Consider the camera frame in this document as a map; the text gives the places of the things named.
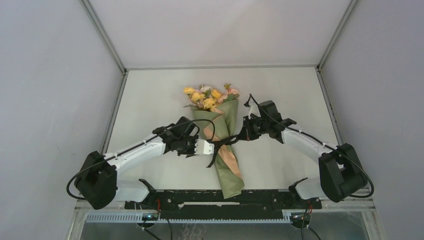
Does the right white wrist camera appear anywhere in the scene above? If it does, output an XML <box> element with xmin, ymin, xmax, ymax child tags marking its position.
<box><xmin>247</xmin><ymin>101</ymin><xmax>260</xmax><ymax>119</ymax></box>

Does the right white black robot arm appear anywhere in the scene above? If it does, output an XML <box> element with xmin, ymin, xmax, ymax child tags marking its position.
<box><xmin>238</xmin><ymin>97</ymin><xmax>374</xmax><ymax>208</ymax></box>

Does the white slotted cable duct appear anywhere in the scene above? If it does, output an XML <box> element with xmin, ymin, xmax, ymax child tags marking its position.
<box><xmin>86</xmin><ymin>211</ymin><xmax>303</xmax><ymax>224</ymax></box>

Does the yellow flower stem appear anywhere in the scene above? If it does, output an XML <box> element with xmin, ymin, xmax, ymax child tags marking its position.
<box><xmin>183</xmin><ymin>87</ymin><xmax>221</xmax><ymax>112</ymax></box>

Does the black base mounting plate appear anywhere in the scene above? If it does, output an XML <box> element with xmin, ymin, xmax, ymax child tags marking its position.
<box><xmin>124</xmin><ymin>189</ymin><xmax>322</xmax><ymax>221</ymax></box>

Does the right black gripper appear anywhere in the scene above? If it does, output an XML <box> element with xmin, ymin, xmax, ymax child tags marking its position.
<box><xmin>237</xmin><ymin>114</ymin><xmax>270</xmax><ymax>141</ymax></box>

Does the black ribbon strap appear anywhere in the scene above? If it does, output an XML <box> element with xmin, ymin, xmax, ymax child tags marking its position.
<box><xmin>205</xmin><ymin>134</ymin><xmax>240</xmax><ymax>169</ymax></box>

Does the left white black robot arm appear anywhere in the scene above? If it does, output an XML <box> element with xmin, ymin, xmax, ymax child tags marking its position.
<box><xmin>66</xmin><ymin>116</ymin><xmax>199</xmax><ymax>210</ymax></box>

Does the aluminium frame rail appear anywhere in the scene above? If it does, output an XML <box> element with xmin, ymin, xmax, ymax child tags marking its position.
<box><xmin>74</xmin><ymin>188</ymin><xmax>376</xmax><ymax>213</ymax></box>

